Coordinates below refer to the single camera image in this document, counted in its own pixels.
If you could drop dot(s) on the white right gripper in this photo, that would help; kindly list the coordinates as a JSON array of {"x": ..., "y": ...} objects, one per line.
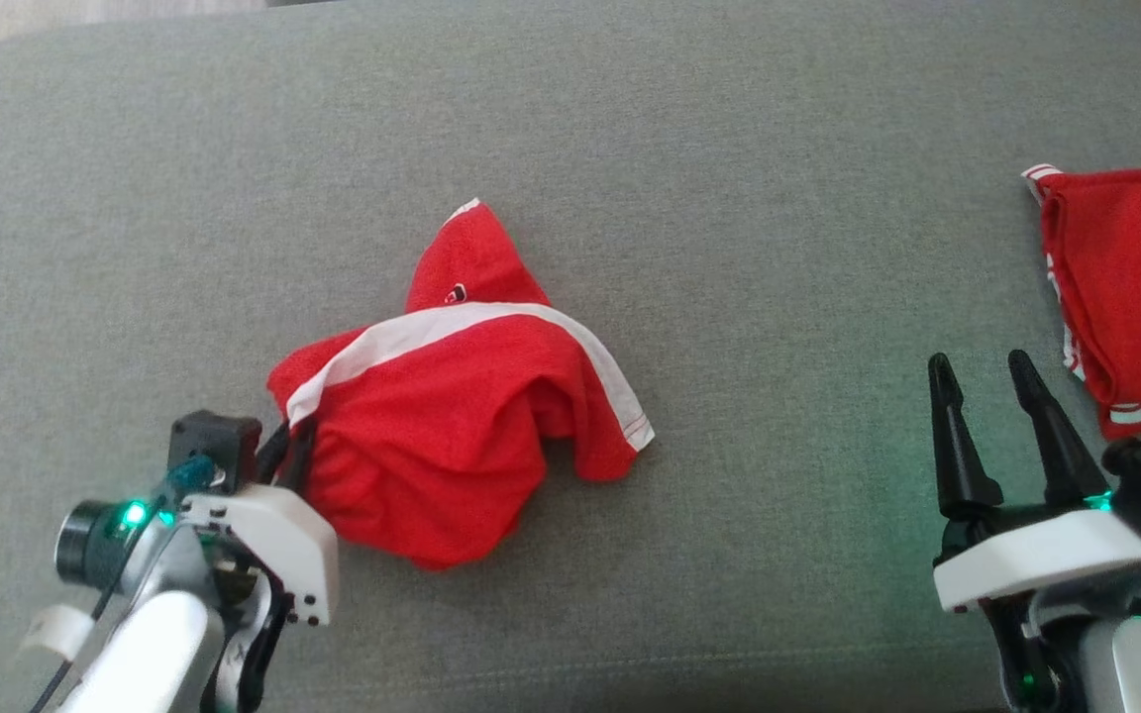
[{"x": 1036, "y": 560}]

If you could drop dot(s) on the red garment with white trim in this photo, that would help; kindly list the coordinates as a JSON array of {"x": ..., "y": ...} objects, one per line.
[
  {"x": 452, "y": 416},
  {"x": 1135, "y": 277}
]

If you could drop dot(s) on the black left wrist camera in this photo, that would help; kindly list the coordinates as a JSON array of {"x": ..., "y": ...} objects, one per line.
[{"x": 214, "y": 446}]

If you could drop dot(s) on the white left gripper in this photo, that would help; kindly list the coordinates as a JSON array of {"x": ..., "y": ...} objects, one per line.
[{"x": 283, "y": 540}]

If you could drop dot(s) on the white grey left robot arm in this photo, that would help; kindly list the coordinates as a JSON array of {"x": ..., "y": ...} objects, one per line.
[{"x": 155, "y": 644}]

